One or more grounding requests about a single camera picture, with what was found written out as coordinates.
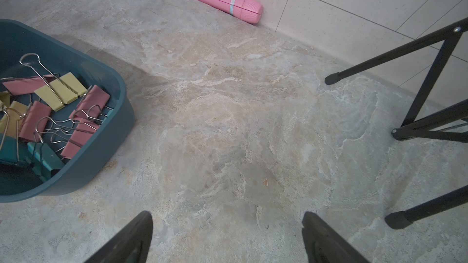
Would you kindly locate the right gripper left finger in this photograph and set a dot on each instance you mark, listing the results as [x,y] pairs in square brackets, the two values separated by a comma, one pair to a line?
[130,245]

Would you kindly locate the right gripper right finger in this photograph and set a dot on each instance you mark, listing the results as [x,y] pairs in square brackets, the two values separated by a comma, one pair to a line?
[324,245]

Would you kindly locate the pink binder clip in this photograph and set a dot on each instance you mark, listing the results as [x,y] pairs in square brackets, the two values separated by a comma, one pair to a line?
[92,103]
[34,122]
[21,86]
[73,134]

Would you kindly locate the teal plastic storage box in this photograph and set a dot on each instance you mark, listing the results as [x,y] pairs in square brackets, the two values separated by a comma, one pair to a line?
[116,120]

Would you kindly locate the teal binder clip large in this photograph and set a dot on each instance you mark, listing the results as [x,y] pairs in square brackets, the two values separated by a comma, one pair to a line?
[45,161]

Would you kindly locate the teal binder clip small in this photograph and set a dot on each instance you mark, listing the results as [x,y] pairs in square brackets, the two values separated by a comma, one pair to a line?
[14,153]

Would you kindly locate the yellow binder clip upper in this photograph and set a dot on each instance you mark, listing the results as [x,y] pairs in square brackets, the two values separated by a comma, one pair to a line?
[55,91]

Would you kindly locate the yellow binder clip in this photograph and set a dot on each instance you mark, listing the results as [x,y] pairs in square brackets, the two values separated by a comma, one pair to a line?
[12,119]
[55,91]

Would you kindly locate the yellow binder clip lower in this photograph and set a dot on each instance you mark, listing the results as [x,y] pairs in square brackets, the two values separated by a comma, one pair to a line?
[12,119]

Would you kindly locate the pink microphone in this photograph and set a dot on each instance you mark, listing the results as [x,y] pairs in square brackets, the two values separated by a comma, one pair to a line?
[249,11]

